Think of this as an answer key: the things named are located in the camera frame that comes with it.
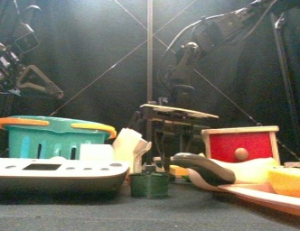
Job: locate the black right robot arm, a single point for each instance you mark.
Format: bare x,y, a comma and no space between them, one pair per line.
230,22

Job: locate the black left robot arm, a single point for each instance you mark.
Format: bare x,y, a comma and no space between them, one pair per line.
19,12

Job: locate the white rice block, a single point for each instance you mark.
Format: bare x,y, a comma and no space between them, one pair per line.
95,152

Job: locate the small dark toy table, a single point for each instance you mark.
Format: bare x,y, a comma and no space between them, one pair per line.
177,120

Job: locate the red wooden drawer box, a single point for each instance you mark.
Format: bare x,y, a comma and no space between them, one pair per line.
241,143

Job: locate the tan wooden eggshell half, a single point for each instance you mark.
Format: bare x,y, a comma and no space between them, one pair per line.
58,158
130,147

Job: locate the small yellow toy piece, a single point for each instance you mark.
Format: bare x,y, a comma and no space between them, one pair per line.
178,171

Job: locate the cream toy bowl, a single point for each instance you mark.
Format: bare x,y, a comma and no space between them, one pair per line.
253,171

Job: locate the dark green small cup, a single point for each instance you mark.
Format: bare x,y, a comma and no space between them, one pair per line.
148,186

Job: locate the white toy induction stove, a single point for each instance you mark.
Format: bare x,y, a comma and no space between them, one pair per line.
55,176

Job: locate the wooden plate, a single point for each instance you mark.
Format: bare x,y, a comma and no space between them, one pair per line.
261,195

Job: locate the large yellow toy piece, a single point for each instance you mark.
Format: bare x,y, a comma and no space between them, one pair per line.
289,182

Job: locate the vertical metal frame pole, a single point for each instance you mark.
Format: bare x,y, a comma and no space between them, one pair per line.
150,51

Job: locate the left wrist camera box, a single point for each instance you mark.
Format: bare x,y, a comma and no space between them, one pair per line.
26,39

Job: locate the black slanted frame pole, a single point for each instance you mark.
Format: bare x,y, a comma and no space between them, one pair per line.
285,75

